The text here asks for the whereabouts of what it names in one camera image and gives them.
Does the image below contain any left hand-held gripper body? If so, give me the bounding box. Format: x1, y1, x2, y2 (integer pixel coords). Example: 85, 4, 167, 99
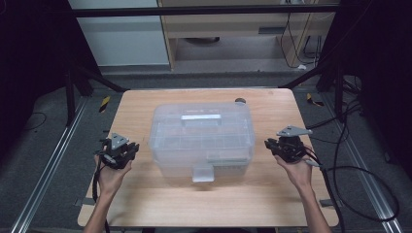
94, 132, 131, 171

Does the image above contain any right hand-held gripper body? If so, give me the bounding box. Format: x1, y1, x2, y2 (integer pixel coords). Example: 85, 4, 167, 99
275, 125, 314, 164

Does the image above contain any aluminium floor rail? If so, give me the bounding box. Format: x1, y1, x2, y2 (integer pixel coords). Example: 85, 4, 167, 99
324, 96, 404, 233
9, 96, 90, 233

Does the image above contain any person's right hand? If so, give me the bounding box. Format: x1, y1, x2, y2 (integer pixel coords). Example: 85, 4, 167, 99
274, 154, 314, 192

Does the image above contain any thin black floor cable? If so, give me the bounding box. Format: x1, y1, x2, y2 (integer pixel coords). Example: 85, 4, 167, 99
18, 111, 48, 132

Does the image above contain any grey tape piece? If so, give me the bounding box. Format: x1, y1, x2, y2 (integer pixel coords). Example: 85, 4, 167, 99
75, 197, 95, 207
319, 198, 343, 208

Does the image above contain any black hanging cable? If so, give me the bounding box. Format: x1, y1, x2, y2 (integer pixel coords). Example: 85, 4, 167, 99
280, 13, 324, 70

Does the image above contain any yellow black floor tape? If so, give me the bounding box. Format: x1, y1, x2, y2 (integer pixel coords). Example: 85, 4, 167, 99
305, 92, 325, 108
98, 95, 112, 114

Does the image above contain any person's left hand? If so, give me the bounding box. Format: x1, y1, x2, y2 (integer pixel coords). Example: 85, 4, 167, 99
93, 154, 133, 199

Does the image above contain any black curtain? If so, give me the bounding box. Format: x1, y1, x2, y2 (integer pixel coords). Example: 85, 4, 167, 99
324, 0, 412, 179
0, 0, 101, 156

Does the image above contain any black looped floor cable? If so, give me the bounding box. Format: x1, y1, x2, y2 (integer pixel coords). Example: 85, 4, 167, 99
320, 96, 401, 223

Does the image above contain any left hand-held gripper cable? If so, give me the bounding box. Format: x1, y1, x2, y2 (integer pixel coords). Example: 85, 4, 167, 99
91, 158, 111, 233

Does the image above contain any black horizontal bar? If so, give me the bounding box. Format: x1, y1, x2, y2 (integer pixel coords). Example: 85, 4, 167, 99
69, 4, 341, 17

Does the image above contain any black metal stand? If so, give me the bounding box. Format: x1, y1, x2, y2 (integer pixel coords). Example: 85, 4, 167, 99
278, 54, 361, 122
62, 61, 129, 127

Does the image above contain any hand-held gripper cable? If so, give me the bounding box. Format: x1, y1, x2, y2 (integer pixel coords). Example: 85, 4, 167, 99
302, 145, 344, 233
91, 158, 111, 233

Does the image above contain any light wooden desk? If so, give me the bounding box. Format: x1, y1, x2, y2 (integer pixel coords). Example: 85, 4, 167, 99
157, 0, 338, 69

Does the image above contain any right hand-held gripper cable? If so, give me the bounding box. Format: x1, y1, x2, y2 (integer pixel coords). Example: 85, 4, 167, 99
302, 145, 344, 233

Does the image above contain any clear plastic storage box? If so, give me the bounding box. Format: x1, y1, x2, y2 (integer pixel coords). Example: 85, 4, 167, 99
148, 101, 257, 183

